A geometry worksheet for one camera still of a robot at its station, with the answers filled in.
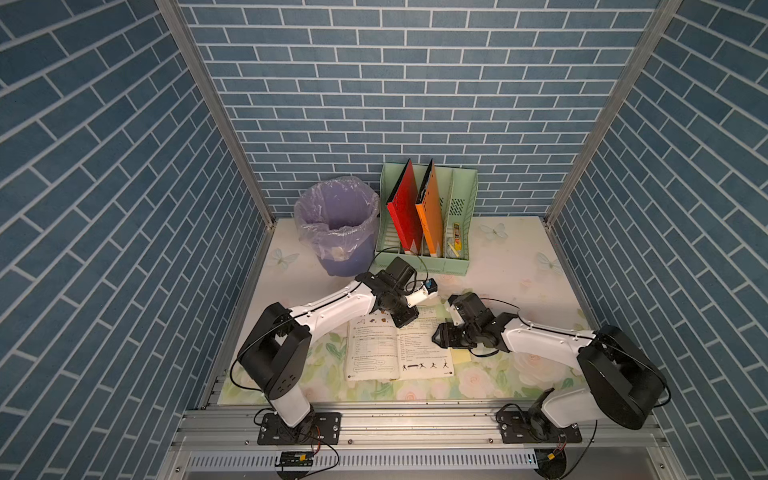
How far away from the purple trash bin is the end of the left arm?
181mm

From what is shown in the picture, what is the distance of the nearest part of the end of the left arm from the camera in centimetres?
63

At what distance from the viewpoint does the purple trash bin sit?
2.71 feet
